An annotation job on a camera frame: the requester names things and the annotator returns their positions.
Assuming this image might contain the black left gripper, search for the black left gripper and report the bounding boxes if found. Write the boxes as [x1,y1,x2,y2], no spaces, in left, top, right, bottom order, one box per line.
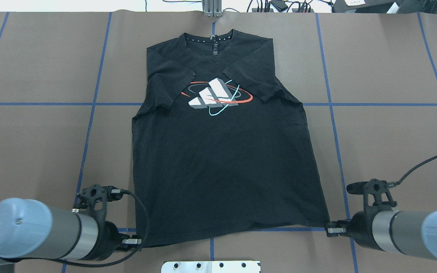
[96,221,143,261]

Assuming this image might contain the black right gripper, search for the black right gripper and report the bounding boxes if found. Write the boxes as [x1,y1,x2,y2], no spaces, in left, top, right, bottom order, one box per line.
[325,211,375,249]

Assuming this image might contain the black printed t-shirt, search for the black printed t-shirt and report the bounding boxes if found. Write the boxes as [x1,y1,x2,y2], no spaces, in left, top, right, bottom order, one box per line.
[132,29,330,248]

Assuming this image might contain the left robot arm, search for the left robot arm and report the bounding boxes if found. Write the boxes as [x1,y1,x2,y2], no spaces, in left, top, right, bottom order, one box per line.
[0,197,149,268]

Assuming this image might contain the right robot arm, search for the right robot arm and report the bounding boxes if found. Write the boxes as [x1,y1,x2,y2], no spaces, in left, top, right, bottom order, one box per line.
[325,210,437,260]

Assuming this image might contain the brown table mat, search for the brown table mat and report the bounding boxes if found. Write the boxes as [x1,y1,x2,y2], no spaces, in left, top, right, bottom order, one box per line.
[0,10,437,273]

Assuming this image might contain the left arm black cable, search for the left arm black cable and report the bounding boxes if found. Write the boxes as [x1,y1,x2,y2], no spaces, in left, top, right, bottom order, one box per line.
[14,189,151,266]

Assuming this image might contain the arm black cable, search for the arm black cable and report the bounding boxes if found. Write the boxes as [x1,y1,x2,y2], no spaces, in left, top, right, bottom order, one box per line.
[14,189,151,266]
[389,149,437,211]

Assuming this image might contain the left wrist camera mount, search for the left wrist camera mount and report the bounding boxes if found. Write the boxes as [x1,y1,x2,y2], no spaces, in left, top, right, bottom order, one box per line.
[72,184,124,223]

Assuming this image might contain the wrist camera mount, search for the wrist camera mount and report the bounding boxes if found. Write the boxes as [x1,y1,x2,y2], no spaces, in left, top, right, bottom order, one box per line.
[346,179,398,214]
[72,184,124,223]

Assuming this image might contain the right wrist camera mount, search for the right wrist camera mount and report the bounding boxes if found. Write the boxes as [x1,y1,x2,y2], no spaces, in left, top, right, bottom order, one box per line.
[346,179,398,214]

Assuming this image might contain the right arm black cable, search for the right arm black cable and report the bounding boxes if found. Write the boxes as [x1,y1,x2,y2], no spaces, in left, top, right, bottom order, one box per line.
[389,149,437,211]

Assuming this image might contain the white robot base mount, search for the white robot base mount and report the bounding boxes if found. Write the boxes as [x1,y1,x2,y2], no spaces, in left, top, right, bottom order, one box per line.
[161,260,262,273]

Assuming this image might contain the black cables at table edge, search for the black cables at table edge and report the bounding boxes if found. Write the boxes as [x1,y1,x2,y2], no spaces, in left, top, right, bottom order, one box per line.
[246,0,335,14]

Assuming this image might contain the aluminium frame post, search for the aluminium frame post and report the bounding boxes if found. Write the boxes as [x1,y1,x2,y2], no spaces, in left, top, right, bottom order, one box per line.
[201,0,223,18]

